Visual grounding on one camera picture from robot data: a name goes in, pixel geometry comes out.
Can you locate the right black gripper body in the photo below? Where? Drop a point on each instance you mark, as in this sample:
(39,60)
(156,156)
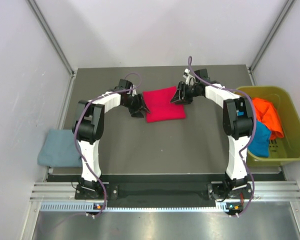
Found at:
(190,92)

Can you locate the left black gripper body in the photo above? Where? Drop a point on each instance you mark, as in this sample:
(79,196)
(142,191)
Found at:
(133,104)

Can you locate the magenta t shirt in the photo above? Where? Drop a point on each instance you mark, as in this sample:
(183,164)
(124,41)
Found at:
(160,108)

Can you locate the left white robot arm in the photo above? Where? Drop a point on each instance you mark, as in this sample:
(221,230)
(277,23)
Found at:
(88,129)

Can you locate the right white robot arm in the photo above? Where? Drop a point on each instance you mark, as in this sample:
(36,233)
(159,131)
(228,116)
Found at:
(238,122)

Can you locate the orange t shirt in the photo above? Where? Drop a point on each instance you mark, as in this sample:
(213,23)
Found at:
(267,114)

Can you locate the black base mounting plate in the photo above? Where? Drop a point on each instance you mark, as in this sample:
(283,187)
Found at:
(167,190)

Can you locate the folded grey-blue t shirt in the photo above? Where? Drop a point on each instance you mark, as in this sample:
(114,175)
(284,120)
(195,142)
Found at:
(59,151)

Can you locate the blue t shirt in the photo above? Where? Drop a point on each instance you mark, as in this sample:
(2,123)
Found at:
(260,143)

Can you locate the olive green plastic bin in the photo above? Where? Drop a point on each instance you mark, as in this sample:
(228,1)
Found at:
(282,151)

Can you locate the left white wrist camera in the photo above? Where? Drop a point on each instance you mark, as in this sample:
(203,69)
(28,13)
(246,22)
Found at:
(133,91)

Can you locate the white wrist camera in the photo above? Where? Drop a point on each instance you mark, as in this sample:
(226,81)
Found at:
(189,79)
(133,91)

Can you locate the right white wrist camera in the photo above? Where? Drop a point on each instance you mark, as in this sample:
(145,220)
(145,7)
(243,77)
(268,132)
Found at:
(189,79)

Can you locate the right aluminium corner post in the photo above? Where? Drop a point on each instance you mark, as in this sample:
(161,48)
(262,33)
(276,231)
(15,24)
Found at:
(283,13)

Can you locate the aluminium corner post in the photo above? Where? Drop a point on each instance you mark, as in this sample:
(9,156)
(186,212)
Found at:
(283,13)
(50,35)

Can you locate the left aluminium corner post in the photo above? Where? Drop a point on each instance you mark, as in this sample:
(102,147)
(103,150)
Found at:
(50,35)

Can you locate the aluminium frame rail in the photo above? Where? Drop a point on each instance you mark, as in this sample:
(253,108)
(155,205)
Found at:
(267,191)

